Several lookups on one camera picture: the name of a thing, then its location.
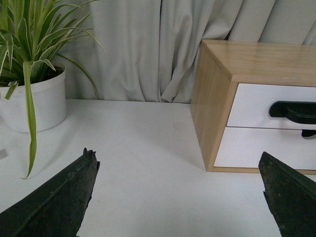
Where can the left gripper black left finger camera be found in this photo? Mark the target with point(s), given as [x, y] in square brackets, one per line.
[57, 207]

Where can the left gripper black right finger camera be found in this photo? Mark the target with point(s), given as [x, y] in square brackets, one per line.
[291, 197]

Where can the black drawer handle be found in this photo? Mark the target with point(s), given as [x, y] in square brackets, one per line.
[308, 134]
[295, 111]

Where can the white drawer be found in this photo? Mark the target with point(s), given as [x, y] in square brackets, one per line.
[243, 148]
[252, 103]

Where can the wooden drawer cabinet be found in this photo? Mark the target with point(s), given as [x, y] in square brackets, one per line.
[222, 66]

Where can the white plant pot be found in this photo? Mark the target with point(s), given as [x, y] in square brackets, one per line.
[49, 99]

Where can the green spider plant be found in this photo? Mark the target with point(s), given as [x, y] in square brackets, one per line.
[32, 34]

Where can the grey curtain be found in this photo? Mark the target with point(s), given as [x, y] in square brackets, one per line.
[147, 50]

